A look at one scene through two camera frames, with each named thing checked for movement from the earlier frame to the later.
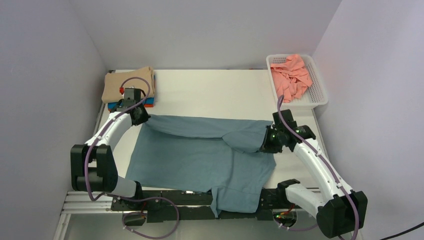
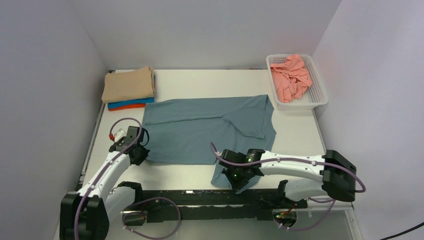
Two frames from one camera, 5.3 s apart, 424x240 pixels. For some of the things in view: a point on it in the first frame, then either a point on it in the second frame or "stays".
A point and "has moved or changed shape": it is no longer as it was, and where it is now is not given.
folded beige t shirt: (114, 81) stays
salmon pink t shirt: (291, 78) stays
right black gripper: (267, 143) to (232, 175)
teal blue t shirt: (221, 156) has moved or changed shape
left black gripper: (141, 117) to (139, 156)
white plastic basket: (296, 77) stays
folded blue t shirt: (145, 100) stays
